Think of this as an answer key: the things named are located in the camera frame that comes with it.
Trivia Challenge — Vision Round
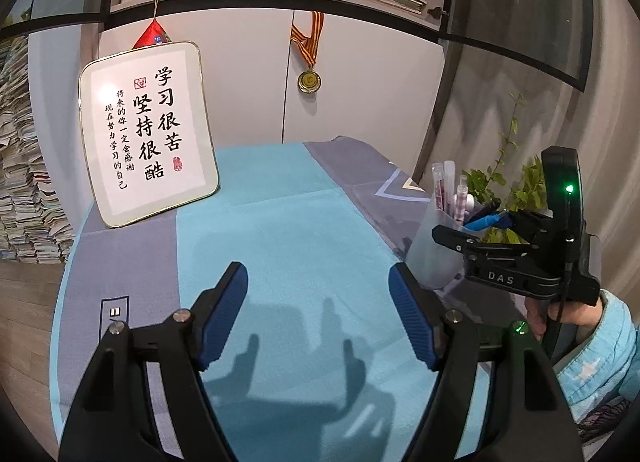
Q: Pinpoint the gold medal with striped ribbon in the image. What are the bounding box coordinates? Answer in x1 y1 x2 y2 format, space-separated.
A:
291 12 325 94

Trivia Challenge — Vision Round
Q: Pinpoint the person's right hand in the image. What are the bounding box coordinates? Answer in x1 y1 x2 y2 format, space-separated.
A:
524 298 603 343

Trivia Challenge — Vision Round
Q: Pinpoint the translucent pen holder cup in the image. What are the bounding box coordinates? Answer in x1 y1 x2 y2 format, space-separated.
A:
406 187 483 290

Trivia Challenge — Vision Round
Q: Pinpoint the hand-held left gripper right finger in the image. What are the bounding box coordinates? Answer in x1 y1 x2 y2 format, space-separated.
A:
388 262 583 462

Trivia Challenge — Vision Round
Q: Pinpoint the green leafy plant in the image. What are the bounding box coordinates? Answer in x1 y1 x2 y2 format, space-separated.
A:
460 92 551 245

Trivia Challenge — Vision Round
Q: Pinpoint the framed calligraphy sign board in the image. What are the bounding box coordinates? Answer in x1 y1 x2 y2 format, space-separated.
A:
78 41 222 229

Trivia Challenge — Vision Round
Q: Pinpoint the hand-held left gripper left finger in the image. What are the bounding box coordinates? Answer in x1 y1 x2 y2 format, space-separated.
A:
59 262 249 462

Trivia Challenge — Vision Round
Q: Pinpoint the bunch of assorted pens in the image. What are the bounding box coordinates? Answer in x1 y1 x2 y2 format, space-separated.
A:
431 160 501 233

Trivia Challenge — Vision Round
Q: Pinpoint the white bookshelf cabinet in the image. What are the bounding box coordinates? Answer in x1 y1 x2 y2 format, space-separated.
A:
27 0 451 178

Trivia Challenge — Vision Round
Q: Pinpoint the red hanging pouch ornament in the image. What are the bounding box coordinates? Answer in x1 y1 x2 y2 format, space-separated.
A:
132 0 173 49

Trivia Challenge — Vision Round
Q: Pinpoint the teal and grey tablecloth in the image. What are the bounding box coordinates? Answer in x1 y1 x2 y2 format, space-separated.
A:
50 136 551 462

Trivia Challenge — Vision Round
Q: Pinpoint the tall stack of papers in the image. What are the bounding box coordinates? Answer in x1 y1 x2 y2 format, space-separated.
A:
0 37 76 265

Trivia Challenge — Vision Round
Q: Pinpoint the beige curtain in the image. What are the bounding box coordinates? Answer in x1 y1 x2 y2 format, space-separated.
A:
410 0 640 293

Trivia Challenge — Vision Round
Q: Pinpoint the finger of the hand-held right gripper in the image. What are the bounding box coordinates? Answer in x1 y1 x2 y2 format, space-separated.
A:
431 223 538 255
464 209 551 233

